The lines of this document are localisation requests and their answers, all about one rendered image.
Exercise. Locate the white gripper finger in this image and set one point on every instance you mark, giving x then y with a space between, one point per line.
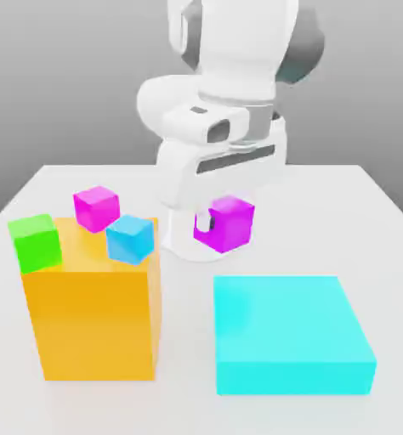
202 221

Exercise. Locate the large orange box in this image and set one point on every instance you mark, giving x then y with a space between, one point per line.
92 323

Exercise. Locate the small magenta cube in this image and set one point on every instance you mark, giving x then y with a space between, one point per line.
232 224
96 209

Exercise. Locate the small green cube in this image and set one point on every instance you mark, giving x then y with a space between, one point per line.
36 244

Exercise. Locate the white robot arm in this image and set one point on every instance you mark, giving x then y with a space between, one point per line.
239 51

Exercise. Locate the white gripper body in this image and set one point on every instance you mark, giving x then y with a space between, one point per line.
181 183

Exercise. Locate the small blue cube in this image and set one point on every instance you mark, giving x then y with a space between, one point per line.
130 239

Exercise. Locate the large cyan box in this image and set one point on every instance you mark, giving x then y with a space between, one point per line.
290 333

